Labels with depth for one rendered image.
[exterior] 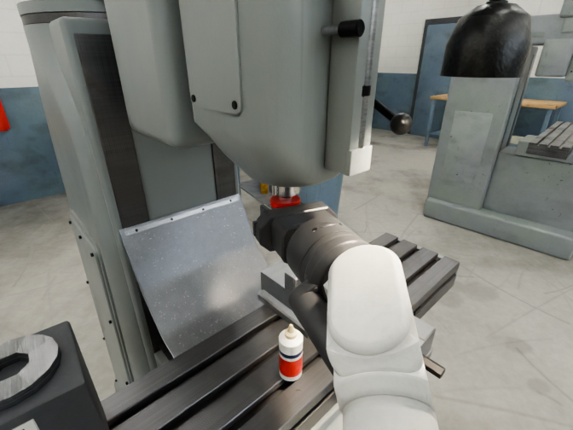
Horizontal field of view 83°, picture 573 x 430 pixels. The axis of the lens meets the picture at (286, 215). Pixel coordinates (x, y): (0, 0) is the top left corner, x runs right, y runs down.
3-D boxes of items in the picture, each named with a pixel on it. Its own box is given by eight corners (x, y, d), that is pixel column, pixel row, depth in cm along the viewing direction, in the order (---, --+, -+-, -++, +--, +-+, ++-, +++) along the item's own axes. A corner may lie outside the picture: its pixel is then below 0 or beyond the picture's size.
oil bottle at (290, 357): (306, 372, 57) (309, 325, 52) (290, 386, 54) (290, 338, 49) (291, 358, 59) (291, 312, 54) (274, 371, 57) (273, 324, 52)
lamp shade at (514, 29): (533, 78, 28) (559, -9, 25) (442, 77, 30) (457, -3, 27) (512, 75, 34) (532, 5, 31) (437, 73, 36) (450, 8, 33)
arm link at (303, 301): (355, 215, 36) (431, 269, 27) (374, 279, 42) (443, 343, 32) (268, 267, 34) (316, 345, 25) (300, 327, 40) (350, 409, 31)
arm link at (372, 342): (395, 235, 30) (427, 381, 19) (409, 297, 34) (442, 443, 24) (327, 247, 32) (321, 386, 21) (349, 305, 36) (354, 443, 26)
